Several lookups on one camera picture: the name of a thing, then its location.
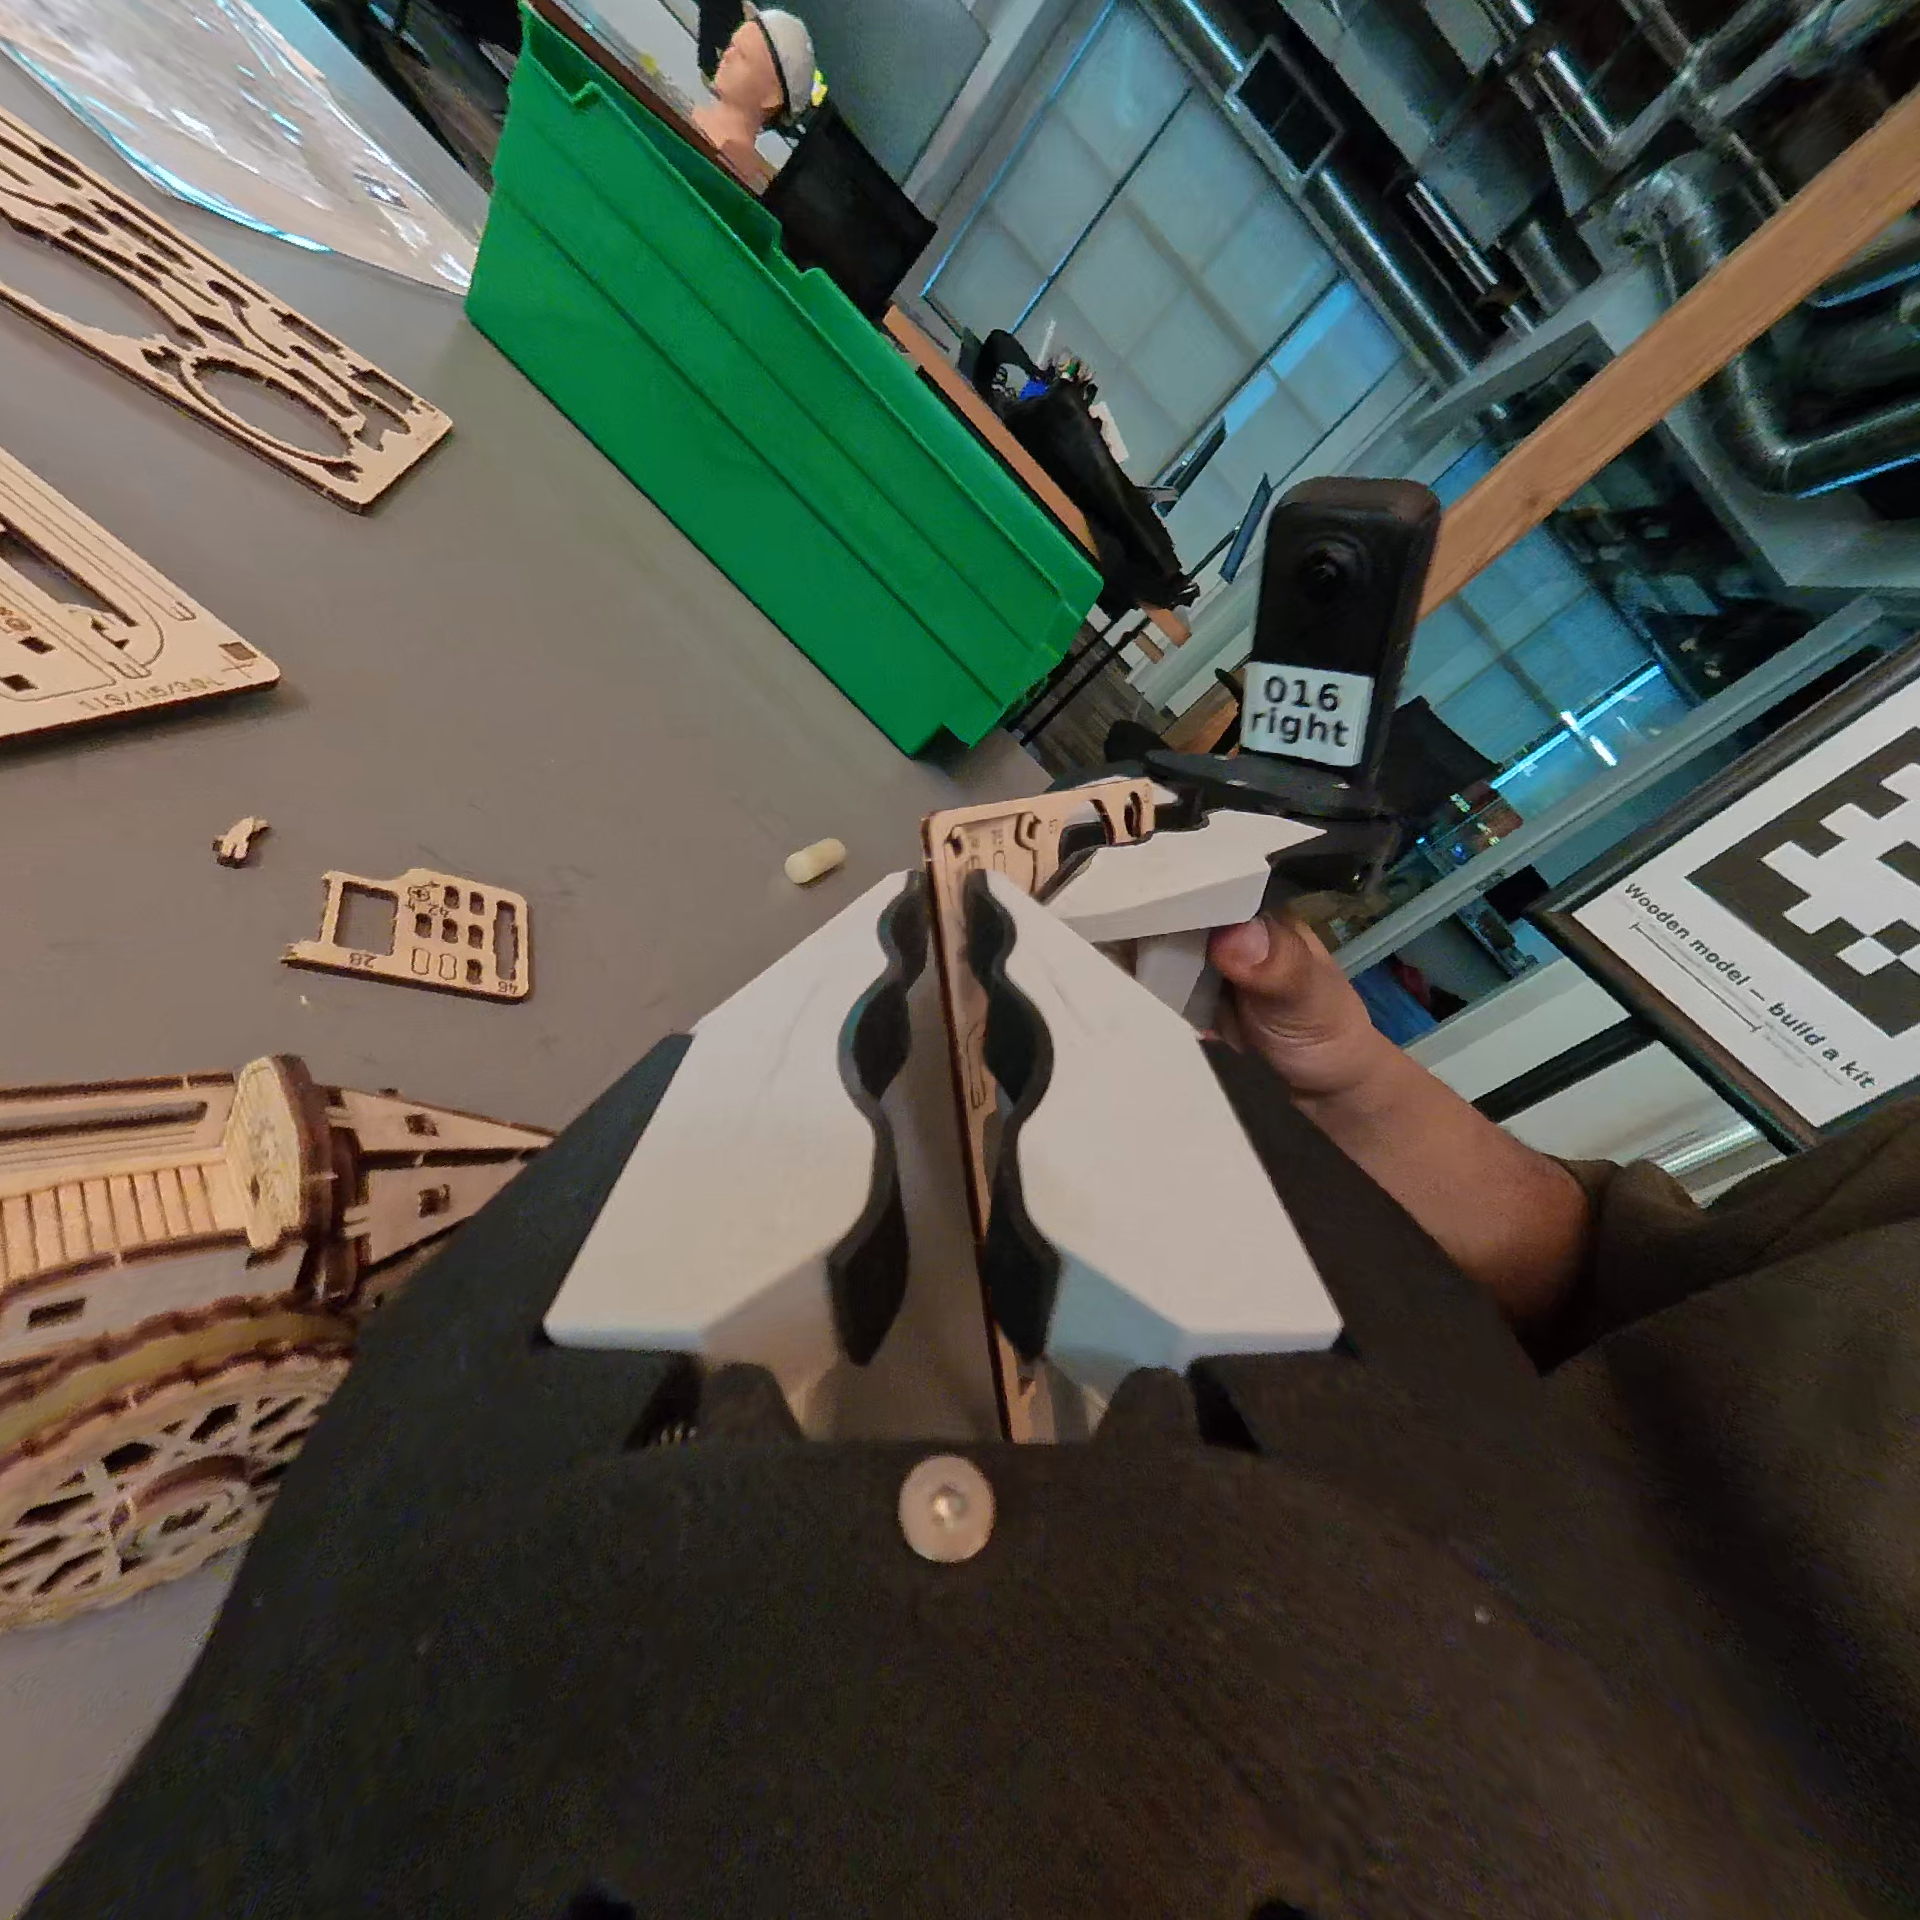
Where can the black bag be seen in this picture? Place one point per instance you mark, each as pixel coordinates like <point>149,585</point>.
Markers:
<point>1081,452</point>

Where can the person's right hand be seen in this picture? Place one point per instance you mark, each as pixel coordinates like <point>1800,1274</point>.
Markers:
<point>1307,1019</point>

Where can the silver ventilation duct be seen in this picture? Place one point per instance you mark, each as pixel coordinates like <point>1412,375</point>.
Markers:
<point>1800,406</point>

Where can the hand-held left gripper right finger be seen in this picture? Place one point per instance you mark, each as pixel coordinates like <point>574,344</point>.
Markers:
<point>1170,1199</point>

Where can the wooden vehicle model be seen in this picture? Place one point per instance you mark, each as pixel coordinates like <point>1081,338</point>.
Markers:
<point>150,1199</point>

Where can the wooden sheet with gear cutouts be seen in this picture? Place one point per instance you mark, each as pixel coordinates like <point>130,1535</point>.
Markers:
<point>946,864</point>

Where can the wooden sheet with oval cutouts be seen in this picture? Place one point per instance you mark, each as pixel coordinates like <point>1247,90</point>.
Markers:
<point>404,434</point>

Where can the clear plastic sheet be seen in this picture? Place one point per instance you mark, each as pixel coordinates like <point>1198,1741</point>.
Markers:
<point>225,90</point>

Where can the small white cylinder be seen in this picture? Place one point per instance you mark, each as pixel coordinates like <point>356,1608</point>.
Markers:
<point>814,864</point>

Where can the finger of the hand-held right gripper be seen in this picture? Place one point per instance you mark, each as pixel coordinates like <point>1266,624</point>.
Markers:
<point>1185,975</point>
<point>1185,886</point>

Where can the framed sign with marker pattern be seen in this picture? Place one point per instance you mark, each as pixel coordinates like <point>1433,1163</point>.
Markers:
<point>1800,899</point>

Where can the grey desk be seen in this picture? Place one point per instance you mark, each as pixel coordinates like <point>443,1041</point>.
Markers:
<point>527,674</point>

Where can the wooden sheet with slot cutouts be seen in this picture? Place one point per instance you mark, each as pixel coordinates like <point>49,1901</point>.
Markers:
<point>150,703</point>

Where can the wooden beam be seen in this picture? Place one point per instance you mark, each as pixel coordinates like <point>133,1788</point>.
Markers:
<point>1651,360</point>

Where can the person's brown shirt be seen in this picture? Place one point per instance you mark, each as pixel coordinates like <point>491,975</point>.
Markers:
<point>1771,1426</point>

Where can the mannequin head with helmet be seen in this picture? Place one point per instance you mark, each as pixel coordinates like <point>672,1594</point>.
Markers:
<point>751,90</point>

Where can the small wooden window panel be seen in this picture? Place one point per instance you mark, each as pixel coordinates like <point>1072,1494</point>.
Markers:
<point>361,969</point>

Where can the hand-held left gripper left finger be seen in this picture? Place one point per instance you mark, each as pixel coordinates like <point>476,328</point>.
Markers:
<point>720,1169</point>

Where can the black monitor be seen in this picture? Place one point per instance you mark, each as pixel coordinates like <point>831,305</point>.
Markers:
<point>840,209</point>

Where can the green plastic bin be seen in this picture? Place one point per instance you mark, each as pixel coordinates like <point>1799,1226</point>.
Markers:
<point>720,375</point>

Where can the tiny wooden piece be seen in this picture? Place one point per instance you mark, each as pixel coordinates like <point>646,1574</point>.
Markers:
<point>238,844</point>

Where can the person's right forearm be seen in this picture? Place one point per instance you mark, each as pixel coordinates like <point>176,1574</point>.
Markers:
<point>1469,1199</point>

